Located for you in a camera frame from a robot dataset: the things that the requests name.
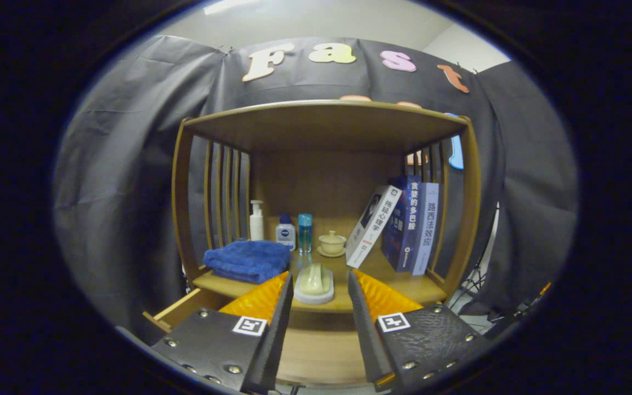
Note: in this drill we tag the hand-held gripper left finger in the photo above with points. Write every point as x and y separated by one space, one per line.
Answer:
272 351

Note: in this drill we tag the pale green scrub brush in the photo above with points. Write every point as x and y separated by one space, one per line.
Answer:
314 280

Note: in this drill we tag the orange black clamp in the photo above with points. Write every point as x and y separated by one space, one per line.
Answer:
538 293

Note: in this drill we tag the white pump bottle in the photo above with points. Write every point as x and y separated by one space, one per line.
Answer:
257 225

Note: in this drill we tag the dark blue book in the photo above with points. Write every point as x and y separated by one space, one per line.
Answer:
409 219

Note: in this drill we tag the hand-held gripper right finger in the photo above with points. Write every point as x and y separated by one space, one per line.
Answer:
365 345

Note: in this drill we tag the beige lidded teacup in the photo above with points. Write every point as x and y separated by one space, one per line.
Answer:
332 243

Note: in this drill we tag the black light stand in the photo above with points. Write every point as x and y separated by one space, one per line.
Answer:
472 282

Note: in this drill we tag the wooden countertop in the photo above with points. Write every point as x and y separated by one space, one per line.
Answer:
398 285

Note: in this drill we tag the wooden drawer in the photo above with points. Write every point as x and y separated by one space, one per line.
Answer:
321 351

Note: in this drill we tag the white bottle blue cap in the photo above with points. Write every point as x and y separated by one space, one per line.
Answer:
286 235

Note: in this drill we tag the wooden cabinet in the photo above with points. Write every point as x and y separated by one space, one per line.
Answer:
327 181

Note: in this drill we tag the clear blue bottle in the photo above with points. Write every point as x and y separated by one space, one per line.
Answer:
305 233

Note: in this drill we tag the light purple book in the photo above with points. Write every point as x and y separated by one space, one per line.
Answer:
428 225

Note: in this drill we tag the black backdrop cloth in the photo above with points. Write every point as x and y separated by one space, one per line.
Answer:
129 164

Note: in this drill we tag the white book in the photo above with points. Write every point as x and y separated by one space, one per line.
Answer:
373 225

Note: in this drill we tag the blue folded towel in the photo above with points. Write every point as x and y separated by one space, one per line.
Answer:
247 260

